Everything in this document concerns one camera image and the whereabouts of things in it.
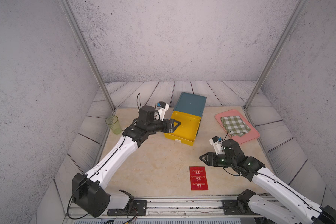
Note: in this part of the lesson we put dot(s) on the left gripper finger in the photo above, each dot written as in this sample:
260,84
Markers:
175,122
171,128

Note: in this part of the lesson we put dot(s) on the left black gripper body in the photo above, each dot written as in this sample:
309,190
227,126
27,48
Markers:
157,126

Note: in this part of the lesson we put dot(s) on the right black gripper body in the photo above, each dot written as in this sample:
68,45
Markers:
221,160

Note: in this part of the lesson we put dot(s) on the yellow drawer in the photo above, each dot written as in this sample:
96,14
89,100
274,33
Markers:
187,131

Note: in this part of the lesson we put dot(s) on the red postcard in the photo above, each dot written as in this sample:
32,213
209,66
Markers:
198,179

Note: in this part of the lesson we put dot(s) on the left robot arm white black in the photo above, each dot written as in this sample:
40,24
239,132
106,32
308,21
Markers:
88,190

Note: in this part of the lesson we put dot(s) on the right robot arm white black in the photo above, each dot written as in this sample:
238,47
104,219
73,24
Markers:
295,209

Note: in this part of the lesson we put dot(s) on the teal drawer cabinet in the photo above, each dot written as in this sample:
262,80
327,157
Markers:
191,104

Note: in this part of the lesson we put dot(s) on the green checkered cloth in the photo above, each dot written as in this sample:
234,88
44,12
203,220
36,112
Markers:
235,125

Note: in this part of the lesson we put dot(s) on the pink tray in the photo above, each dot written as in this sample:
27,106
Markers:
252,135

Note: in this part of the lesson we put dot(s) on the green transparent plastic cup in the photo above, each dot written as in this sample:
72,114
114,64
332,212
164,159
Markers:
113,124

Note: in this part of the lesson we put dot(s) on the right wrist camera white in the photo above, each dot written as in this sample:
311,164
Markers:
216,142

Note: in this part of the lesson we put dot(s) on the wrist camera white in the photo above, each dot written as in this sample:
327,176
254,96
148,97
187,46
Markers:
216,142
160,110

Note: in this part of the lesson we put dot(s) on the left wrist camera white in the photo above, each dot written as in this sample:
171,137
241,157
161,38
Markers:
160,110

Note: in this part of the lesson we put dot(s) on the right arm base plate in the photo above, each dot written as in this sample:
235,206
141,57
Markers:
237,207

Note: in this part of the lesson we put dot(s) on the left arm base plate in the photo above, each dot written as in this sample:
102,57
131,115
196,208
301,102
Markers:
134,208

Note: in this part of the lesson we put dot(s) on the aluminium front rail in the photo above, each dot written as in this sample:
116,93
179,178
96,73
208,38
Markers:
176,210

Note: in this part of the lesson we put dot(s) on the left aluminium frame post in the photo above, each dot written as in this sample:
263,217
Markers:
65,5

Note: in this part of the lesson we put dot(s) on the aluminium frame post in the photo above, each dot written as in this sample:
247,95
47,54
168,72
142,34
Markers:
298,10
65,5

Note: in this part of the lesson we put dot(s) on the right aluminium frame post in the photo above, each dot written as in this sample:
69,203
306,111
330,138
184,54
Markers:
298,10

